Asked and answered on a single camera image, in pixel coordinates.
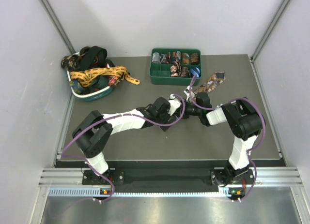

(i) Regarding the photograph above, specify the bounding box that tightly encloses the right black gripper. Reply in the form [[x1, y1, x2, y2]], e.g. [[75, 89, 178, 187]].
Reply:
[[171, 99, 202, 119]]

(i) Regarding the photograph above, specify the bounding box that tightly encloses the brown floral tie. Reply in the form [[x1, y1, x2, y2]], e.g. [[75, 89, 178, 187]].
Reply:
[[194, 72, 226, 94]]

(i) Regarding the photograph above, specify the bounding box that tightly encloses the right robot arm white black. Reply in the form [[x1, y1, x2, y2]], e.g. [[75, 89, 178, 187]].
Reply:
[[181, 92, 266, 185]]

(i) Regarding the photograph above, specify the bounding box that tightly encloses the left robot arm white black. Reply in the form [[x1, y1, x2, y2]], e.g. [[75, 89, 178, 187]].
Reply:
[[72, 95, 183, 184]]

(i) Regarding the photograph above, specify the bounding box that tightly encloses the brown pink rolled tie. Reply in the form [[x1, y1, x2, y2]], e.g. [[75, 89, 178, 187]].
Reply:
[[180, 66, 190, 78]]

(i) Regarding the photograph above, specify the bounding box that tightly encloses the blue striped rolled tie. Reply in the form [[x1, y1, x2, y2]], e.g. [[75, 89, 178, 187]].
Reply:
[[190, 67, 201, 78]]

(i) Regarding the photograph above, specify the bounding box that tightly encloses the green compartment tray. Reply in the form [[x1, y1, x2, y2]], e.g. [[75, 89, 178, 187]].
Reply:
[[149, 48, 203, 86]]

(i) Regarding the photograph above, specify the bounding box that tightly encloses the pink floral rolled tie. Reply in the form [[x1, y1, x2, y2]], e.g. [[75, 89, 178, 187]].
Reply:
[[170, 64, 180, 77]]

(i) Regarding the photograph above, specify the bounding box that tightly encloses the dark brown rolled tie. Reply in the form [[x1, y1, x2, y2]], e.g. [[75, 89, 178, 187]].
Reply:
[[190, 53, 200, 65]]

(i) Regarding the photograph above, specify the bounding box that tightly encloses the teal floral rolled tie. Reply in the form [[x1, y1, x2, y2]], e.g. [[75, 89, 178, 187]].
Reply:
[[171, 51, 181, 64]]

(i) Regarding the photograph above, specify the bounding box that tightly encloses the dark red rolled tie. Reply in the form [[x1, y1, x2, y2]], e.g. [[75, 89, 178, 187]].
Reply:
[[160, 52, 171, 64]]

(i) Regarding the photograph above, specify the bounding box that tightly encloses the grey rolled tie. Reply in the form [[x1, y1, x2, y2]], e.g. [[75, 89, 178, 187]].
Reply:
[[152, 52, 160, 64]]

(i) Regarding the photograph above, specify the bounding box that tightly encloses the red patterned tie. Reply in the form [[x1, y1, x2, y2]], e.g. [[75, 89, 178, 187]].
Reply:
[[108, 75, 120, 87]]

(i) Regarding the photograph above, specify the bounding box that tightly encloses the white teal basket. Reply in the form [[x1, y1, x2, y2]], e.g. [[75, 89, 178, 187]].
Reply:
[[65, 52, 114, 103]]

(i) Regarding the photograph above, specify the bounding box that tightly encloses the yellow patterned tie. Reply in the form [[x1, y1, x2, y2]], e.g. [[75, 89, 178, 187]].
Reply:
[[69, 66, 140, 87]]

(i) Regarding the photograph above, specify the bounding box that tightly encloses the green patterned tie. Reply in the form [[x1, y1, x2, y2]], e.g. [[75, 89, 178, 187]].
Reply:
[[69, 79, 85, 95]]

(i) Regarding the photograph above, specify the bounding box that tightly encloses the black tie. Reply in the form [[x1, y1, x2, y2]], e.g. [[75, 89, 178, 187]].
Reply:
[[78, 46, 115, 71]]

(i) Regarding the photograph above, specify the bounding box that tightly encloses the dark floral tie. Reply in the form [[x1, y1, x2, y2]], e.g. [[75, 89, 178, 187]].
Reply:
[[61, 55, 78, 72]]

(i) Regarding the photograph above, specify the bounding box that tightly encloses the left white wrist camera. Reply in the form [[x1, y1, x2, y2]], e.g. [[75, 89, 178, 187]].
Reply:
[[168, 94, 181, 116]]

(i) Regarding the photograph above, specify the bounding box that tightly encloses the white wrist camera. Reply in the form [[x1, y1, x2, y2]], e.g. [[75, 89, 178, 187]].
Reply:
[[168, 94, 181, 116], [184, 85, 195, 100]]

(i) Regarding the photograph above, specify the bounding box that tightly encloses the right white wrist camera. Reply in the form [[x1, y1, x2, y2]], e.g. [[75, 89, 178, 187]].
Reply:
[[184, 85, 195, 100]]

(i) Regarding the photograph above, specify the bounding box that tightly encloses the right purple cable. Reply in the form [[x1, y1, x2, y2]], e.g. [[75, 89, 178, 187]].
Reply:
[[186, 73, 266, 203]]

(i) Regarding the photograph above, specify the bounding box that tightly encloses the purple cable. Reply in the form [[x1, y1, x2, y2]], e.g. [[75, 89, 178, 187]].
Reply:
[[186, 73, 266, 203], [60, 93, 187, 202]]

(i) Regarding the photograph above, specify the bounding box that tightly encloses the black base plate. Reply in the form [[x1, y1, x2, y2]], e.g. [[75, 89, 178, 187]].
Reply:
[[82, 160, 255, 193]]

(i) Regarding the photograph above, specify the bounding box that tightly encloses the grey slotted cable duct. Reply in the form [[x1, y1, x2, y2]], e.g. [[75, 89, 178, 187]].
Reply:
[[48, 187, 244, 198]]

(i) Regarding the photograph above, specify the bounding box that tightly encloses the aluminium front rail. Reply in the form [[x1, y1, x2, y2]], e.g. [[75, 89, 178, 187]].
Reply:
[[38, 167, 303, 187]]

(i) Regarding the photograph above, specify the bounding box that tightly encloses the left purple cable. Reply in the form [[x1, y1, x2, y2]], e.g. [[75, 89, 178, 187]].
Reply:
[[60, 93, 187, 202]]

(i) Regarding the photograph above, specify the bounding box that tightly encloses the right aluminium frame post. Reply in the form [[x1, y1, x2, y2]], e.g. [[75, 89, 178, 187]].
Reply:
[[249, 0, 292, 63]]

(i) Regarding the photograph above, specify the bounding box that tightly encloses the aluminium frame post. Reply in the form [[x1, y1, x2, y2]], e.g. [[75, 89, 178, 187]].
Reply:
[[39, 0, 76, 54], [249, 0, 292, 63]]

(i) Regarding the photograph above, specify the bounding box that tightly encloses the left aluminium frame post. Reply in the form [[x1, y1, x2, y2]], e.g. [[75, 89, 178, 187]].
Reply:
[[39, 0, 76, 54]]

